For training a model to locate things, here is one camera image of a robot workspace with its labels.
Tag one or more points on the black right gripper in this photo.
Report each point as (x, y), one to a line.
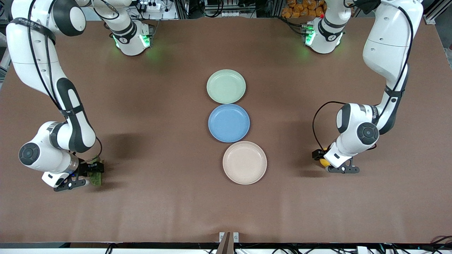
(85, 168)

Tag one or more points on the yellow lemon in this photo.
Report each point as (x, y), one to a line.
(324, 162)

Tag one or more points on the green lettuce leaf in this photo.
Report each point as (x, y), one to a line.
(96, 180)

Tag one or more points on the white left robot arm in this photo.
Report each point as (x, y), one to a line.
(385, 53)

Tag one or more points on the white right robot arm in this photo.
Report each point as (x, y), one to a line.
(31, 56)

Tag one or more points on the beige plate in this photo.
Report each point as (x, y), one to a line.
(244, 162)

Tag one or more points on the blue plate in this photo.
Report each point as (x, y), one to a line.
(229, 123)

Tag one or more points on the small white box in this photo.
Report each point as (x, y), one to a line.
(362, 250)

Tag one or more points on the light green plate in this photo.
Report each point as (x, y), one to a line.
(226, 86)

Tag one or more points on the orange snack bags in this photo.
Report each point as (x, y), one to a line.
(303, 8)

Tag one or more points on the white socket strip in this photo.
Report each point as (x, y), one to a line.
(233, 14)

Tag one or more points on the white power strip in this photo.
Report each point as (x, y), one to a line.
(152, 6)

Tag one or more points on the left arm wrist camera bar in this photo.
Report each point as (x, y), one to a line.
(344, 169)

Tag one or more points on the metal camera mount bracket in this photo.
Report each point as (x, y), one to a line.
(226, 243)

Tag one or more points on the aluminium frame profile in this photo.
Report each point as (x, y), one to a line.
(436, 12)

